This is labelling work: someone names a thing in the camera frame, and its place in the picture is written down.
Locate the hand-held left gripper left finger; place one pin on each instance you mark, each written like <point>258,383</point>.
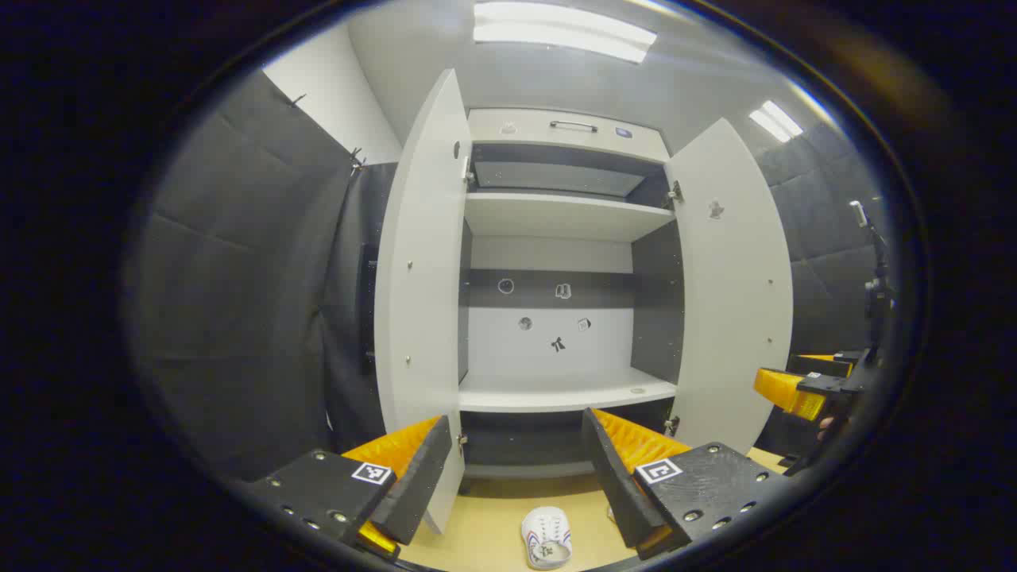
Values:
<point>413,477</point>

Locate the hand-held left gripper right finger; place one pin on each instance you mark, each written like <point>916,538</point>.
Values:
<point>616,477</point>

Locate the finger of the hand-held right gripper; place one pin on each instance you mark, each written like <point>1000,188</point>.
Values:
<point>826,362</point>
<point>786,391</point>

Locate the white striped canvas shoe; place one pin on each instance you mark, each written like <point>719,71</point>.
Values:
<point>547,536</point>

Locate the white cabinet door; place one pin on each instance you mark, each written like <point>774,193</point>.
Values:
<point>731,302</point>
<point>421,278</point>

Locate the white shoe cabinet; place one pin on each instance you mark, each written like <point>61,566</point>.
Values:
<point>556,214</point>

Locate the white cabinet drawer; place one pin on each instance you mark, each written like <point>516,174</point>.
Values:
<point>516,131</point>

